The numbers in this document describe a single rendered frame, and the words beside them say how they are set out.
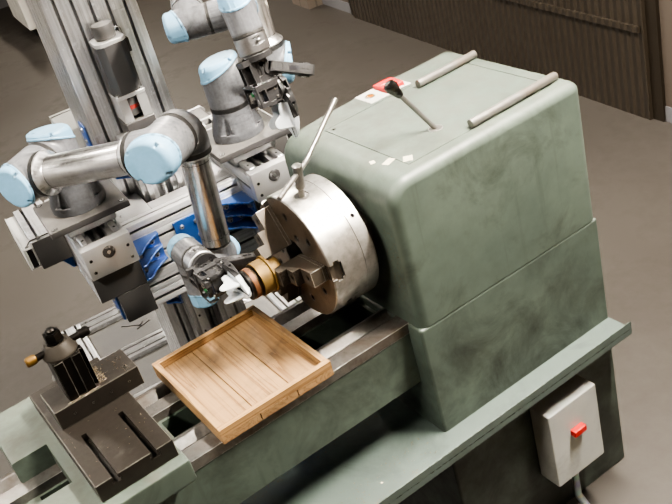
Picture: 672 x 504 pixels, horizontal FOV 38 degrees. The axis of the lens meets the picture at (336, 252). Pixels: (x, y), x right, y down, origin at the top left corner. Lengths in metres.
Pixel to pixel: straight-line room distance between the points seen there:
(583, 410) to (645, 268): 1.27
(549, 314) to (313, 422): 0.71
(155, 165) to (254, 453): 0.69
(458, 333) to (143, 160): 0.86
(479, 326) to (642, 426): 0.96
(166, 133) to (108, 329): 1.85
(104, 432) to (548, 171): 1.20
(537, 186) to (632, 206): 1.92
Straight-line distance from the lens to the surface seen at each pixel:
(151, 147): 2.23
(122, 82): 2.72
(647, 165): 4.59
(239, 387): 2.27
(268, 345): 2.36
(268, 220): 2.26
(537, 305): 2.54
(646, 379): 3.40
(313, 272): 2.15
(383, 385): 2.37
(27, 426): 2.38
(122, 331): 3.95
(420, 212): 2.17
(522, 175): 2.35
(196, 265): 2.34
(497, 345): 2.49
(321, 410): 2.28
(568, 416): 2.70
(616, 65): 5.03
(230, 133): 2.76
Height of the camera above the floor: 2.23
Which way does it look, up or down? 31 degrees down
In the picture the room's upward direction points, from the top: 16 degrees counter-clockwise
